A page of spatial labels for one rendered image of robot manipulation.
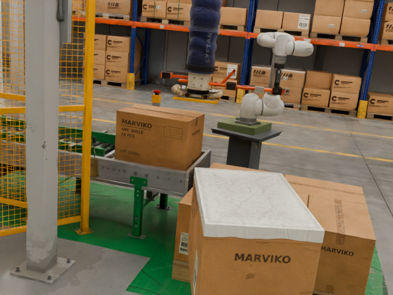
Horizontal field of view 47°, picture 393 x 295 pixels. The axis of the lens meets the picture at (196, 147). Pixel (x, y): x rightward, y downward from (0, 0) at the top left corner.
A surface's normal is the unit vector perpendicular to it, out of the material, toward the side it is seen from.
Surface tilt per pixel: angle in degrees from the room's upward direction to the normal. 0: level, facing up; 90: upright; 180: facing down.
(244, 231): 90
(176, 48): 90
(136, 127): 90
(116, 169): 90
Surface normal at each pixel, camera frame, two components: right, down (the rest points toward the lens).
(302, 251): 0.06, 0.26
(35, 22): -0.26, 0.22
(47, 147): 0.96, 0.14
